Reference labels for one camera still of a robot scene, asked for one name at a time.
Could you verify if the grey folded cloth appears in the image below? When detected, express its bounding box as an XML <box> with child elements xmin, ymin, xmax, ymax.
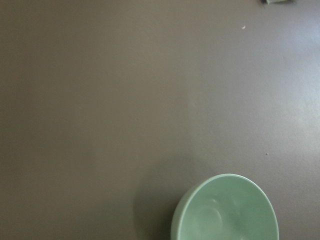
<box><xmin>260</xmin><ymin>0</ymin><xmax>296</xmax><ymax>5</ymax></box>

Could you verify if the pale green ceramic bowl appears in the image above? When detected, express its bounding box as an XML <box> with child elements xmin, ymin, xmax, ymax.
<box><xmin>170</xmin><ymin>173</ymin><xmax>280</xmax><ymax>240</ymax></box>

